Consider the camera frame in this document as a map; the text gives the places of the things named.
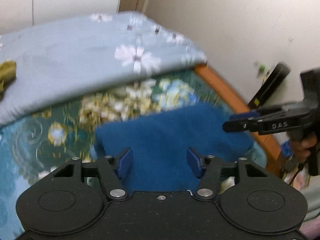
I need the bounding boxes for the blue fleece garment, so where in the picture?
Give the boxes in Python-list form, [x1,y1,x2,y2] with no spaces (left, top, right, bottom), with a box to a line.
[91,102,253,192]

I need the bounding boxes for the light blue floral quilt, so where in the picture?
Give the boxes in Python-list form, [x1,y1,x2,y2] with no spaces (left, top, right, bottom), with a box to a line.
[1,11,207,126]

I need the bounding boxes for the olive green knit garment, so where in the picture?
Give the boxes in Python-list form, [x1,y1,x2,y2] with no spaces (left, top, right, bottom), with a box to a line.
[0,60,16,99]

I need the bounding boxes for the black cylindrical bottle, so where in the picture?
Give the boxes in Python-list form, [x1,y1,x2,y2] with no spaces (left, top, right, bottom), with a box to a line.
[247,62,291,109]

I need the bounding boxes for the person's right hand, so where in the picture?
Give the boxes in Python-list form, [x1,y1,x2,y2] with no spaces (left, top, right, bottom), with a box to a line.
[289,134,317,163]

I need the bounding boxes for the teal floral bed sheet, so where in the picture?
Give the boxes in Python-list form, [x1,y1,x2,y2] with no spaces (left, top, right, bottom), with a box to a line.
[0,69,267,240]

